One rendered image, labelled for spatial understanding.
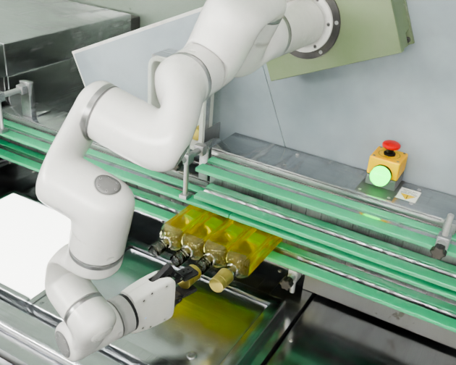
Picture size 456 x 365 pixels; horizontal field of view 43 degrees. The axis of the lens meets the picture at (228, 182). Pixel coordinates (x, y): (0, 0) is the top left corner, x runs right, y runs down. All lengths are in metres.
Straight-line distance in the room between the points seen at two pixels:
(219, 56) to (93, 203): 0.29
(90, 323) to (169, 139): 0.36
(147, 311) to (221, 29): 0.55
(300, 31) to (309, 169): 0.36
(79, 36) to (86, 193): 1.51
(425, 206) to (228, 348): 0.52
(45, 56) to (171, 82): 1.38
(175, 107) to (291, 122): 0.70
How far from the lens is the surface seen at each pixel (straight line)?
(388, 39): 1.21
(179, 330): 1.29
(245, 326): 1.31
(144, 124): 0.79
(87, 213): 0.80
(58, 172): 0.82
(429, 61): 1.31
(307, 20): 1.18
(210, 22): 0.88
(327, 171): 1.37
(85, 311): 0.99
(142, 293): 1.11
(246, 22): 0.88
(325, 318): 1.43
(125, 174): 1.53
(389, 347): 1.40
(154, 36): 1.60
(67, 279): 1.03
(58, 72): 2.22
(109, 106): 0.81
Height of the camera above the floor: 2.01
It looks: 52 degrees down
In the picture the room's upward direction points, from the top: 127 degrees counter-clockwise
